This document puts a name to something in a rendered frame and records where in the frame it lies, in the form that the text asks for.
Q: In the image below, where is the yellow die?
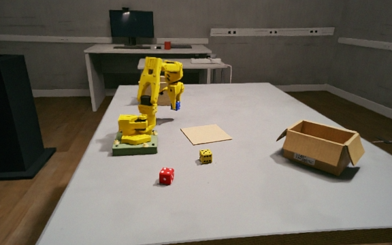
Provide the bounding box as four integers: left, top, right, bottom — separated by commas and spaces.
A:
199, 149, 212, 163

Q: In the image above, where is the tan flat mat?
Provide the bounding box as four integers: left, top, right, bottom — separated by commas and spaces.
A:
180, 124, 233, 146

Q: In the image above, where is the red die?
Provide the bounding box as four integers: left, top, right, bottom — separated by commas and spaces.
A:
159, 167, 174, 184

